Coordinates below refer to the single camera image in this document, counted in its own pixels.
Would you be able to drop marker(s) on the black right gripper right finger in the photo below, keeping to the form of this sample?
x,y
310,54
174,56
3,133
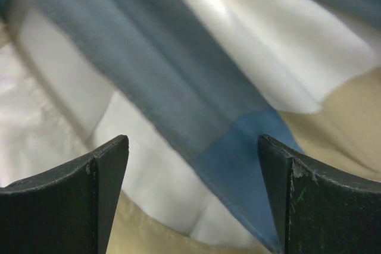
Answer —
x,y
318,208

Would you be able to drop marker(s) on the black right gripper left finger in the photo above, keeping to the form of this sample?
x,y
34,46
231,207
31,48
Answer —
x,y
67,209

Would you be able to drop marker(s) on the white pillow with yellow band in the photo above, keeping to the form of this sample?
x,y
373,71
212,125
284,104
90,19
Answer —
x,y
56,107

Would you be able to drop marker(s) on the blue tan white checked pillowcase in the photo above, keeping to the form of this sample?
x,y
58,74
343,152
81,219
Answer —
x,y
213,76

